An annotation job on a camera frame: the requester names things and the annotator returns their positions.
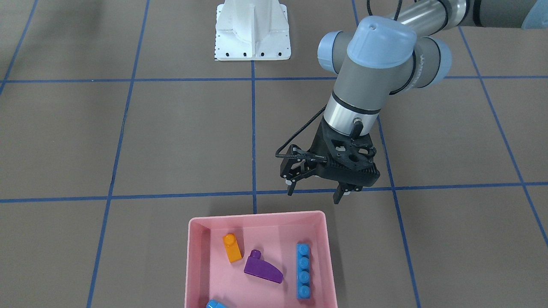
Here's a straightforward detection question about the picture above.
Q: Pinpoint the long blue studded block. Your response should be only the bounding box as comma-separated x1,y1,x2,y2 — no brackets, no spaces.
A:
296,243,311,299

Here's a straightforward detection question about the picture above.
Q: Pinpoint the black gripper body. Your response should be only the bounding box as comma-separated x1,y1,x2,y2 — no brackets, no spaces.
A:
280,120,380,187

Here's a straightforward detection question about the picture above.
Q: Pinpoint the small blue block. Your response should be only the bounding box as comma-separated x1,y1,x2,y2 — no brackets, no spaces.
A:
206,299,227,308

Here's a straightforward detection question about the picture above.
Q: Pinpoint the orange toy block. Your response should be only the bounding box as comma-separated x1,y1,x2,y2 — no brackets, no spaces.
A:
222,233,242,263

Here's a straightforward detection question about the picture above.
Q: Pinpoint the pink plastic box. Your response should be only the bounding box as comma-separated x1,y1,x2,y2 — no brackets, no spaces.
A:
184,210,337,308

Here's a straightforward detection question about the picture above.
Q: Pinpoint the purple curved block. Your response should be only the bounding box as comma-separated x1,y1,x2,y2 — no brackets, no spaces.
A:
244,249,284,284

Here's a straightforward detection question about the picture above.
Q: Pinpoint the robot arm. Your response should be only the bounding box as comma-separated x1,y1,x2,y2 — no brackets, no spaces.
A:
275,0,547,204

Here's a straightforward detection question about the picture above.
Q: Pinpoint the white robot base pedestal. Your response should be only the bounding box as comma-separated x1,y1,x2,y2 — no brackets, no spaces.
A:
214,0,292,61

